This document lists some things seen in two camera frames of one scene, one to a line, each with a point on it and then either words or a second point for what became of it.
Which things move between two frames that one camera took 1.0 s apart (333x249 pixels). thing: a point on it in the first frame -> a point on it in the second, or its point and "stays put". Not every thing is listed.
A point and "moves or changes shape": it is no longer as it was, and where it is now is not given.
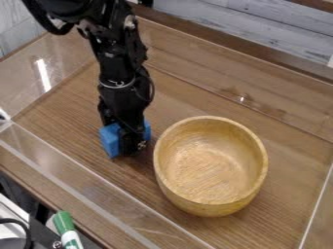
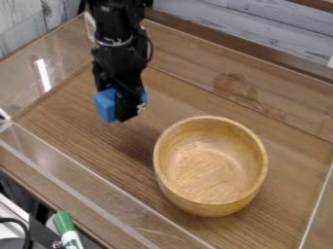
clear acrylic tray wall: (97, 206) stays put
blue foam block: (111, 136) moves or changes shape
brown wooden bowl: (210, 164) stays put
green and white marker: (65, 227) stays put
